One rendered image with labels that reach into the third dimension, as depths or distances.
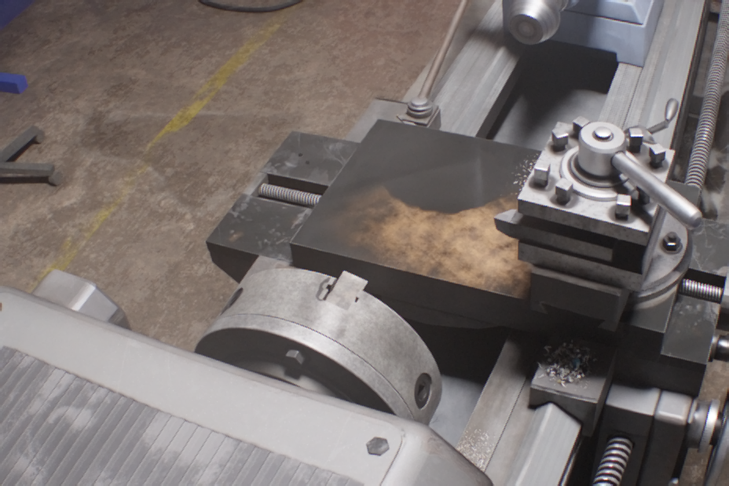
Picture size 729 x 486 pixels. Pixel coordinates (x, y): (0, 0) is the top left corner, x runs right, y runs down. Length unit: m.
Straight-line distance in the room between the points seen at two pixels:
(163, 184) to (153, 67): 0.79
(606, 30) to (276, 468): 1.42
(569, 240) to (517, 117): 0.84
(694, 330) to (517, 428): 0.29
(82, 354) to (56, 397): 0.05
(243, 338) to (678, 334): 0.66
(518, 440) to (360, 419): 0.62
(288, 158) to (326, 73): 1.85
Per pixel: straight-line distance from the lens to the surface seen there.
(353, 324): 0.92
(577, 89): 2.07
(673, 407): 1.36
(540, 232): 1.16
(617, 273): 1.16
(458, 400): 1.45
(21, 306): 0.84
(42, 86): 3.97
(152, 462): 0.68
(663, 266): 1.33
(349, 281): 0.96
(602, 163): 1.13
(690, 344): 1.34
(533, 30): 1.55
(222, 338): 0.96
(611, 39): 1.93
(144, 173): 3.22
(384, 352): 0.92
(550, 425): 1.27
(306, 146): 1.68
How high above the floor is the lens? 1.87
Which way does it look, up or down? 43 degrees down
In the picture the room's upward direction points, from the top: 8 degrees counter-clockwise
